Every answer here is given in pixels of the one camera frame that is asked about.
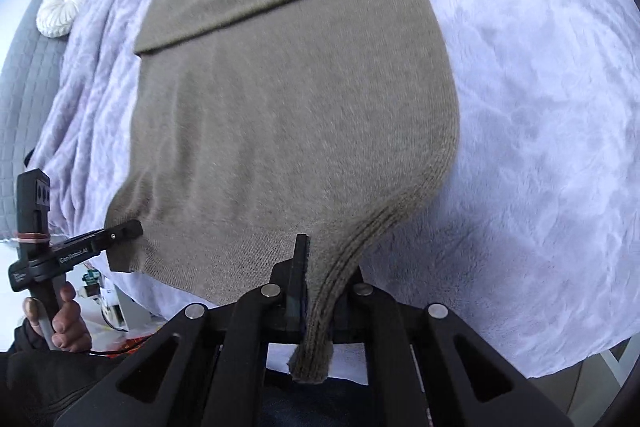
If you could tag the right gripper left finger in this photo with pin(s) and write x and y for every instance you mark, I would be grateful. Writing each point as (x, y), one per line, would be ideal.
(290, 276)

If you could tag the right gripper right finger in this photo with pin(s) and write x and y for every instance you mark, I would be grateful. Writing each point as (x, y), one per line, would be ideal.
(346, 318)

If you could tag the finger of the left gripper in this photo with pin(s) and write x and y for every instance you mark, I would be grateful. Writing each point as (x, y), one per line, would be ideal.
(123, 233)

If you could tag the olive green knit sweater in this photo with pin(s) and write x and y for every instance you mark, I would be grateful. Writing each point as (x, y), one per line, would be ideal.
(259, 120)

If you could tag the person's left hand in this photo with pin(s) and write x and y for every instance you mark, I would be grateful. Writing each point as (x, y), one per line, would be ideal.
(70, 332)

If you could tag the grey quilted headboard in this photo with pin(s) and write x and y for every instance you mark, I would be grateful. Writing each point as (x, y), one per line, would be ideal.
(29, 81)

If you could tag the lavender plush bed blanket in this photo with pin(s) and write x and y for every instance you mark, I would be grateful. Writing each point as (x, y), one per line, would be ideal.
(534, 242)

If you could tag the white round pleated cushion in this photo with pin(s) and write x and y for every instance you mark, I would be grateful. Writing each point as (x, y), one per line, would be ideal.
(55, 18)

